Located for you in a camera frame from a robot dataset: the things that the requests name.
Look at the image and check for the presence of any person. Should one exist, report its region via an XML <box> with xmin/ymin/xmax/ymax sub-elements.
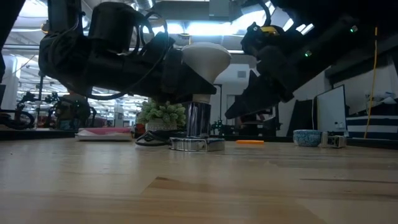
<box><xmin>55</xmin><ymin>90</ymin><xmax>91</xmax><ymax>130</ymax></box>

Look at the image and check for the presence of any whiteboard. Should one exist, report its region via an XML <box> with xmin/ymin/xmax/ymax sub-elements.
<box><xmin>312</xmin><ymin>84</ymin><xmax>348</xmax><ymax>133</ymax></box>

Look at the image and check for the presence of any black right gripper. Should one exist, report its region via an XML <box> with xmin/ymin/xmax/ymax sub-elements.
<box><xmin>224</xmin><ymin>23</ymin><xmax>307</xmax><ymax>120</ymax></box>

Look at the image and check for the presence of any orange sticky note pad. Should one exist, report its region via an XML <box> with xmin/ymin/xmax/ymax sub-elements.
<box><xmin>235</xmin><ymin>139</ymin><xmax>265</xmax><ymax>146</ymax></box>

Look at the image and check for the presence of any shiny metal cup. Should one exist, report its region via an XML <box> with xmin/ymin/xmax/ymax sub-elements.
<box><xmin>169</xmin><ymin>101</ymin><xmax>226</xmax><ymax>152</ymax></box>

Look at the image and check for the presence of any blue patterned bowl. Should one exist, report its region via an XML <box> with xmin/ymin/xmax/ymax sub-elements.
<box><xmin>292</xmin><ymin>129</ymin><xmax>323</xmax><ymax>147</ymax></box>

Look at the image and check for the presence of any black aluminium table frame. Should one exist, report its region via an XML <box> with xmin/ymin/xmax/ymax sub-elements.
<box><xmin>0</xmin><ymin>129</ymin><xmax>398</xmax><ymax>150</ymax></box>

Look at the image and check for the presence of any blue white striped box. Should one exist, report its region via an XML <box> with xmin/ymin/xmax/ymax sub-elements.
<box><xmin>345</xmin><ymin>114</ymin><xmax>398</xmax><ymax>141</ymax></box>

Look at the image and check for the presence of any pink white box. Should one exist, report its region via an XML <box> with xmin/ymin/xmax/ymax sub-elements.
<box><xmin>79</xmin><ymin>126</ymin><xmax>133</xmax><ymax>135</ymax></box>

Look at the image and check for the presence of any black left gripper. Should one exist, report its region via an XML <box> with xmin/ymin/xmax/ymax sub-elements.
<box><xmin>90</xmin><ymin>32</ymin><xmax>217</xmax><ymax>103</ymax></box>

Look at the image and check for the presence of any green plant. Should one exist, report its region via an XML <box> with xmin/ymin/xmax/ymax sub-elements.
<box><xmin>136</xmin><ymin>100</ymin><xmax>187</xmax><ymax>132</ymax></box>

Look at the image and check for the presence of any black lamp power cable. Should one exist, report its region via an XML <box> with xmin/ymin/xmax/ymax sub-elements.
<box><xmin>135</xmin><ymin>130</ymin><xmax>175</xmax><ymax>147</ymax></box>

